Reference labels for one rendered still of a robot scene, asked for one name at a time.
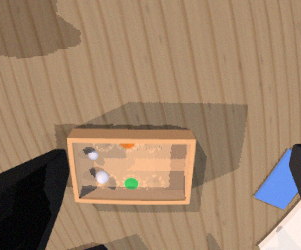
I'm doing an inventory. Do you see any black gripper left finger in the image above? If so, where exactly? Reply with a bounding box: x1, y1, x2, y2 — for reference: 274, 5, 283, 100
0, 149, 69, 250

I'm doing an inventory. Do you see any light wooden tray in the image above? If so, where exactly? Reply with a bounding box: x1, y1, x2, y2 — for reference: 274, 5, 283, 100
67, 129, 196, 204

